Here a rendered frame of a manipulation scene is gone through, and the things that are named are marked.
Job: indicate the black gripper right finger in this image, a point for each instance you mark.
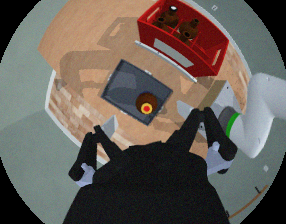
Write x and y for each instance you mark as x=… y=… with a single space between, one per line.
x=219 y=156

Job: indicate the red plastic crate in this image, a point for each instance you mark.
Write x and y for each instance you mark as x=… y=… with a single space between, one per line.
x=207 y=42

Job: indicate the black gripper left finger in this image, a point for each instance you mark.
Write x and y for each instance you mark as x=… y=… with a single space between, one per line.
x=82 y=171

